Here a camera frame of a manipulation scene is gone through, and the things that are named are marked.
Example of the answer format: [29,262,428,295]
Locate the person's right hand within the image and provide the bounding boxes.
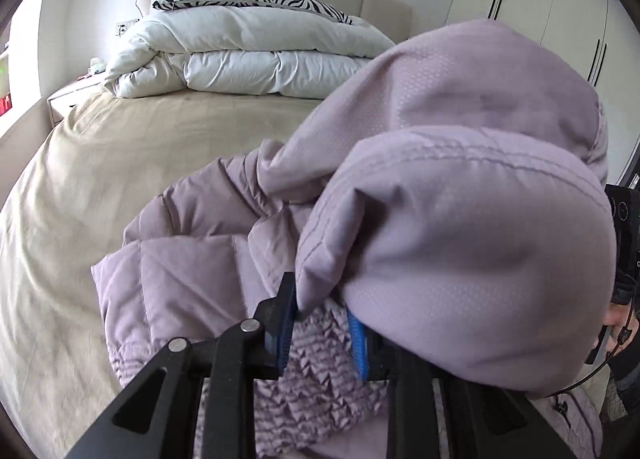
[603,303,639,356]

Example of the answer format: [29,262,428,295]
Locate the white bedside table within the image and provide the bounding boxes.
[47,74,104,127]

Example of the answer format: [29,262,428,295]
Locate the lilac puffer jacket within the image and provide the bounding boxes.
[92,20,616,458]

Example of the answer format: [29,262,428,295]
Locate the red box on shelf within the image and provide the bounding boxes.
[0,94,12,115]

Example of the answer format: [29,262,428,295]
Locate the beige bed sheet mattress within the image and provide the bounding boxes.
[1,90,314,458]

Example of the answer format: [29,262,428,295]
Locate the white wardrobe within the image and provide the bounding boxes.
[447,0,639,185]

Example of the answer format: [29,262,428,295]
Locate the white folded duvet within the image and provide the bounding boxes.
[103,7,395,100]

